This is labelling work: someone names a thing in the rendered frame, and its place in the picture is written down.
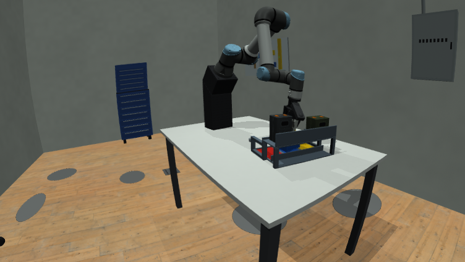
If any blue bin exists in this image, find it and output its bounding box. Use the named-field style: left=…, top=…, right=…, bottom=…
left=280, top=145, right=300, bottom=152

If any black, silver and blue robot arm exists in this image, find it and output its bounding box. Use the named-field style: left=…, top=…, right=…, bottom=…
left=213, top=6, right=305, bottom=120

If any black case with orange latches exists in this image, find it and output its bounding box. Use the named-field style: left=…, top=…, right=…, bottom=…
left=306, top=116, right=329, bottom=129
left=270, top=114, right=292, bottom=142

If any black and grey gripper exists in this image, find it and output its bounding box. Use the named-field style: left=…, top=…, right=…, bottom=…
left=283, top=96, right=301, bottom=132

